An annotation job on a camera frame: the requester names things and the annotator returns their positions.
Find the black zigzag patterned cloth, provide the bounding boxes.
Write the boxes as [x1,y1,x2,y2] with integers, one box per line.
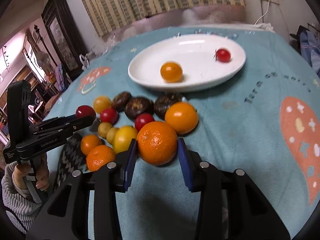
[51,132,88,198]

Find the teal printed blanket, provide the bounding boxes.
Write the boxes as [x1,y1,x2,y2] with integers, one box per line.
[42,24,320,240]

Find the smooth orange mandarin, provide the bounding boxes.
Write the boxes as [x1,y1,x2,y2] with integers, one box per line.
[164,101,199,135]

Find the clear plastic sheet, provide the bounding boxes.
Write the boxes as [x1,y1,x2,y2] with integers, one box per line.
[87,5,275,60]

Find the large yellow tomato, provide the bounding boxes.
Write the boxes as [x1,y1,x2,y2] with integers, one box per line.
[112,126,139,155]

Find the dimpled orange mandarin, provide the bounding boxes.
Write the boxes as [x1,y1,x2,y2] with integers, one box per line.
[86,145,117,172]

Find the blue crumpled cloth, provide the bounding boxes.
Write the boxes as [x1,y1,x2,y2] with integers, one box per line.
[299,25,320,67]

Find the dark wooden framed cabinet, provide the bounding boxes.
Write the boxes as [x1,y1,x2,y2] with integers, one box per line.
[41,0,88,77]

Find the red cherry tomato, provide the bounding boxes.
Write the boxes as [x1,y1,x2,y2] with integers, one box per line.
[100,108,118,125]
[135,113,155,131]
[214,48,231,63]
[75,105,96,120]

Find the dark brown water chestnut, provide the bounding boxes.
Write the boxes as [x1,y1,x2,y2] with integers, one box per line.
[124,96,154,120]
[154,93,183,120]
[111,92,132,112]

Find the person's left hand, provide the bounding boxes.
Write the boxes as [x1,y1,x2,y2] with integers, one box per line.
[11,155,50,193]

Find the standing fan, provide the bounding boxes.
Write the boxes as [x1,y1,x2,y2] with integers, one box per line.
[35,50,50,67]

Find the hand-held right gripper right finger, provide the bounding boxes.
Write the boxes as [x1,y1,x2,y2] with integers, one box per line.
[177,137,290,240]

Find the person's left forearm grey sleeve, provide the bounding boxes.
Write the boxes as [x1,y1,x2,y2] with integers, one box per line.
[1,167,43,233]

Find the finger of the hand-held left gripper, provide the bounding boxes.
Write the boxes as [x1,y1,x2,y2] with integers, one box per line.
[31,114,77,132]
[33,116,96,143]

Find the large orange mandarin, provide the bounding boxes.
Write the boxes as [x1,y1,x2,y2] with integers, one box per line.
[136,121,178,166]

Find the small yellow cherry tomato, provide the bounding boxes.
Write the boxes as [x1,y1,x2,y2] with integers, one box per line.
[97,122,113,138]
[106,127,120,145]

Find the orange cherry tomato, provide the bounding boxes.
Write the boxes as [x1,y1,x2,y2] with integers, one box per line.
[80,134,102,156]
[160,61,183,83]

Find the white oval plate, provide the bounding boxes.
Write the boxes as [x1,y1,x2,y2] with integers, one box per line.
[128,34,246,93]

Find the white power cable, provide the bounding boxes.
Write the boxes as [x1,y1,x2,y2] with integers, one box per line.
[254,0,285,27]

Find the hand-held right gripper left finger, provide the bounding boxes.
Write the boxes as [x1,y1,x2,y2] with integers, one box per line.
[26,138,138,240]

